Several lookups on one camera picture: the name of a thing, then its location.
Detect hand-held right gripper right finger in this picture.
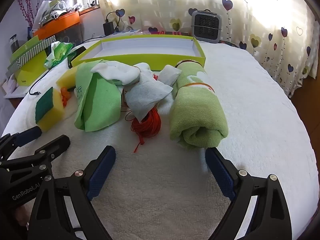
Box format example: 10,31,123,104
205,147,293,240

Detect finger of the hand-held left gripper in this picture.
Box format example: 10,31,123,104
0,135,71,178
0,126,42,155

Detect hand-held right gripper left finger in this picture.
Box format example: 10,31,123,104
27,145,117,240

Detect yellow sponge with green pad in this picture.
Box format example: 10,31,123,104
35,87,65,132

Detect orange hair tie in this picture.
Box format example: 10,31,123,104
61,87,75,107

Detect light green cloth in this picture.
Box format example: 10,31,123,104
74,60,122,132

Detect plain yellow sponge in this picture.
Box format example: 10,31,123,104
56,66,80,88

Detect green towel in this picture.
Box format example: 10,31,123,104
169,60,228,148

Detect red cord bundle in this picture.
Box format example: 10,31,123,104
122,72,161,153

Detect large white non-woven pouch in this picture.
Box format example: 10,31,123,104
124,71,173,122

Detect lime green shallow box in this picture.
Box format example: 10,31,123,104
71,34,206,71

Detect white blanket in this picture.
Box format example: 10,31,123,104
0,40,319,240

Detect striped green box lid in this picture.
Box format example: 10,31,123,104
7,35,57,72

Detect green tissue packet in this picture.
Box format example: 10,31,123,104
44,41,73,68

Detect dark glass jar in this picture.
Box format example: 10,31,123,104
9,34,20,53

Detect black phone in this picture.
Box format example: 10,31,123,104
67,46,87,68

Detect dark glass tank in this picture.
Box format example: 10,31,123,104
54,21,84,45

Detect orange tray with clutter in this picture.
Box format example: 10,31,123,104
32,11,80,40

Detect pile of white packets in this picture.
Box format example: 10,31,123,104
32,0,82,27

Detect red decorative branches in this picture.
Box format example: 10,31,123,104
16,0,60,27

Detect black power adapter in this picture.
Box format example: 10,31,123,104
103,21,114,35

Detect white power strip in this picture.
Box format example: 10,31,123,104
114,29,142,37

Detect grey space heater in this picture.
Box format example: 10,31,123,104
191,9,222,43

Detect plaid cloth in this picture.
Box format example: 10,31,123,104
150,30,193,36

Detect heart print curtain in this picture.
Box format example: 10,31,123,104
97,0,320,98

